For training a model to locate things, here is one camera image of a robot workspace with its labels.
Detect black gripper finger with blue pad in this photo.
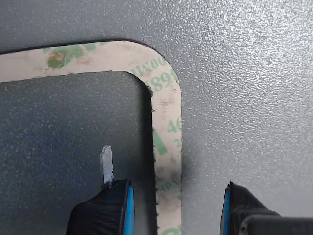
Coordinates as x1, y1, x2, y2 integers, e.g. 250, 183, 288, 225
219, 180, 313, 235

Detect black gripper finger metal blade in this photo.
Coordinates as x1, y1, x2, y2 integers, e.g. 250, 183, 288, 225
65, 144, 136, 235

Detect tan rectangular adhesive frame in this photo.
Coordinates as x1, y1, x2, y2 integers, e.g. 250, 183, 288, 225
0, 40, 183, 235

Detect dark grey rubber mat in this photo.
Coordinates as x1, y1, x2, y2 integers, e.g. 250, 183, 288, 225
0, 0, 313, 235

